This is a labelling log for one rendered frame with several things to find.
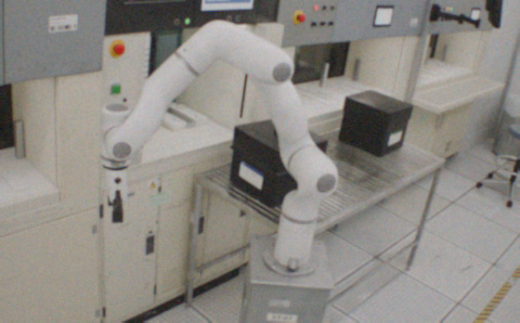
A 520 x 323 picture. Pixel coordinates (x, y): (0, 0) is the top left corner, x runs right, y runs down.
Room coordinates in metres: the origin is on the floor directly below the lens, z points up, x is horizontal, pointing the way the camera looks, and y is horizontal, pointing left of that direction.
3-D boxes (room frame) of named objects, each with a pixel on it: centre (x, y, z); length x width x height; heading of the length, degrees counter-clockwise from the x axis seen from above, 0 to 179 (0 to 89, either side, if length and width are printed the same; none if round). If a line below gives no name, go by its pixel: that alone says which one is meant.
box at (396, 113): (2.73, -0.60, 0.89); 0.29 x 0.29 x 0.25; 51
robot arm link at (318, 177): (1.49, -0.17, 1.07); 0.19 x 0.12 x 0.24; 25
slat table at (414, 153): (2.35, -0.38, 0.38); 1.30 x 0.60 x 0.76; 140
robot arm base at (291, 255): (1.52, -0.16, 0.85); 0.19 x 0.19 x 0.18
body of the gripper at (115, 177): (1.27, 0.38, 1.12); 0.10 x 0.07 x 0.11; 25
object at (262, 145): (2.04, -0.08, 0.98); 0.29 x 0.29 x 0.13; 44
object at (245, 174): (2.04, -0.08, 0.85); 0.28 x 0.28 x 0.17; 44
